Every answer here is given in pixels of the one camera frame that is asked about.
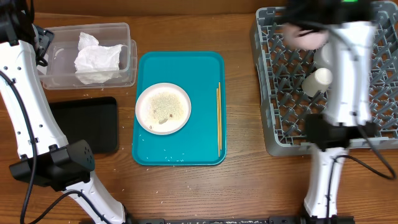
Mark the wooden chopstick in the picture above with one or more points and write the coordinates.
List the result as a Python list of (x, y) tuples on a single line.
[(218, 119), (219, 87)]

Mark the large pink plate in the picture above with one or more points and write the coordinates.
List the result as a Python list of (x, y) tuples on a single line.
[(163, 108)]

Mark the white napkin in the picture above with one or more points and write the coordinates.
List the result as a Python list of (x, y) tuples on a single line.
[(94, 62)]

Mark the small pink saucer plate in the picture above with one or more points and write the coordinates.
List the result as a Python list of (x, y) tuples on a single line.
[(297, 38)]

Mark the pale green cup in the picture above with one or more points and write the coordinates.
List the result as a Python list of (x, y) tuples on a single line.
[(319, 80)]

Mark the grey bowl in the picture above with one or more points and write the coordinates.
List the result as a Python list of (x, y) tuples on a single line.
[(322, 57)]

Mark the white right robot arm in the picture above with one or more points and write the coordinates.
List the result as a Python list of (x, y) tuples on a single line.
[(348, 29)]

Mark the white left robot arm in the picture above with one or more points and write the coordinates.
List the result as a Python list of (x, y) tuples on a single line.
[(46, 156)]

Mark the grey dishwasher rack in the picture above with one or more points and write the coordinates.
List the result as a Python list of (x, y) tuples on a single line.
[(282, 70)]

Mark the clear plastic waste bin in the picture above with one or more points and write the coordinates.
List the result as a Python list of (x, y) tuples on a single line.
[(60, 73)]

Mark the teal serving tray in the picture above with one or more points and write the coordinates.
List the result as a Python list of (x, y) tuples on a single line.
[(199, 74)]

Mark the black tray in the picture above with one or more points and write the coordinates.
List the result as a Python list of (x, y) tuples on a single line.
[(94, 120)]

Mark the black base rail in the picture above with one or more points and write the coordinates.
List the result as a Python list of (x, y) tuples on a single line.
[(269, 220)]

